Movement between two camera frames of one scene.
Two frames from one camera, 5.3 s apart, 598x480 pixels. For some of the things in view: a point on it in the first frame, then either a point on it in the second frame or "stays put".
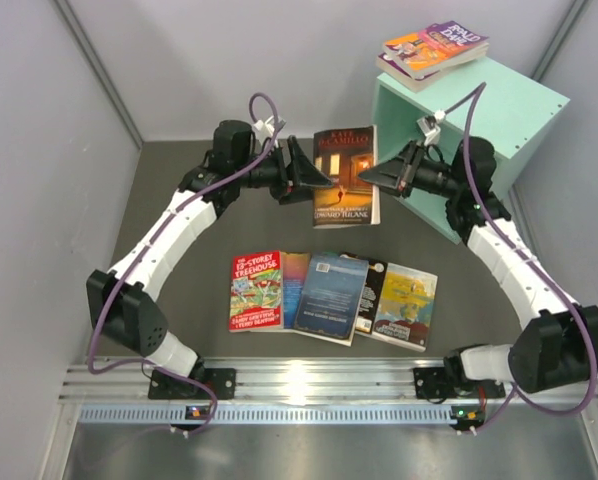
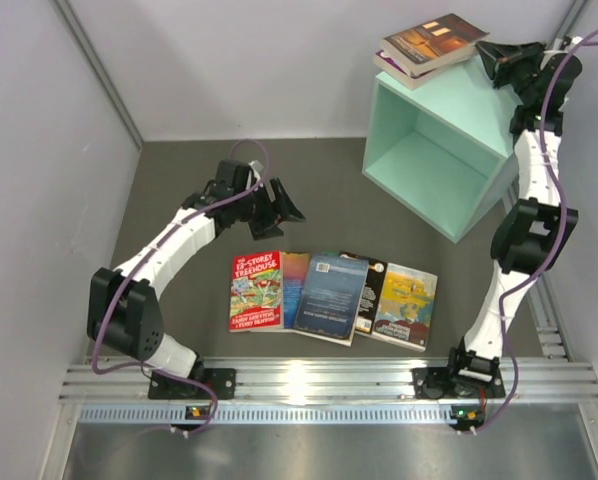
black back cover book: (372, 290) stays put
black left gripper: (303, 174) -> (265, 226)
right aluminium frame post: (572, 15) stays put
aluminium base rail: (309, 391) stays put
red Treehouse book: (256, 300) stays put
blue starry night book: (331, 298) stays put
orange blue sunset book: (293, 270) stays put
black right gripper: (398, 175) -> (510, 57)
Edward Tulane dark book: (343, 155) -> (440, 42)
